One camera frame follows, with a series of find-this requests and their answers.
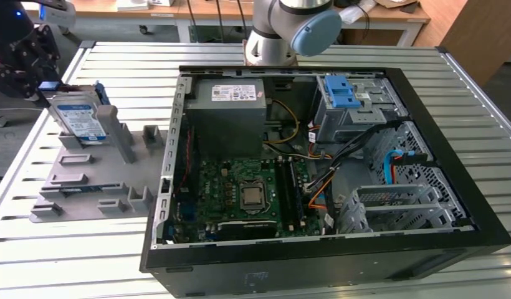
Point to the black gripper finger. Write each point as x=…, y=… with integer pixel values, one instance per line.
x=45, y=53
x=17, y=78

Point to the hard disk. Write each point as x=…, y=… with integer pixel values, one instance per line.
x=77, y=120

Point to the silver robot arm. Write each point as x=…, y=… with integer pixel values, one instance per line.
x=267, y=46

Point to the metal disk bay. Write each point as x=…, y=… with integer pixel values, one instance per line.
x=405, y=207

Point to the white box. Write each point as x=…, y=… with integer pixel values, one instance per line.
x=130, y=6

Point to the wooden desk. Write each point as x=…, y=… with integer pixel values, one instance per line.
x=155, y=13

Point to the grey plastic parts rack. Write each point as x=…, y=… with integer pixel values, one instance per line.
x=96, y=174

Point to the grey power supply unit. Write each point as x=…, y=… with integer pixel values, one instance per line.
x=226, y=130

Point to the green motherboard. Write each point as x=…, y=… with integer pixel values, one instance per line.
x=215, y=168

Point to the silver CPU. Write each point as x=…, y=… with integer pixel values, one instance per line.
x=252, y=195

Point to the black RAM slot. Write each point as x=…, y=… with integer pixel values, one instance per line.
x=282, y=187

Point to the blue plastic drive latch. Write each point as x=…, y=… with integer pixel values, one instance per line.
x=342, y=101

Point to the black graphics card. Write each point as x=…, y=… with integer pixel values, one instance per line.
x=246, y=230

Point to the metal optical drive cage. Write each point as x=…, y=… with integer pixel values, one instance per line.
x=365, y=116

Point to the black open PC case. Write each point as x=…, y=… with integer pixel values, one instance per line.
x=279, y=271

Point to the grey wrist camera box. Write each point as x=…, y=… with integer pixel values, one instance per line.
x=59, y=17

